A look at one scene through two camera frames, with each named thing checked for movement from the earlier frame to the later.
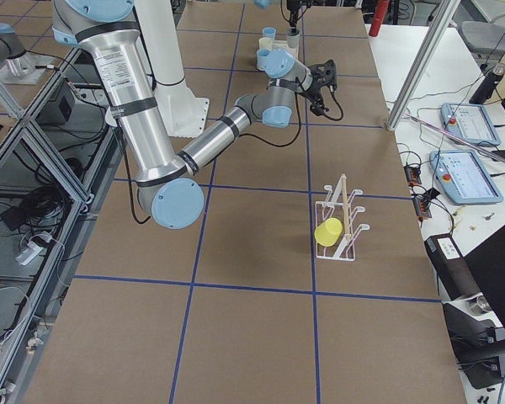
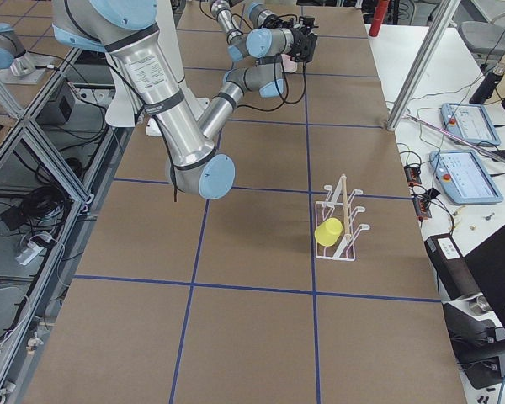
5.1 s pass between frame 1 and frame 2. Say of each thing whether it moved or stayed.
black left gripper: moved
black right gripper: moved
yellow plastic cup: stayed
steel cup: stayed
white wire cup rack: stayed
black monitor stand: stayed
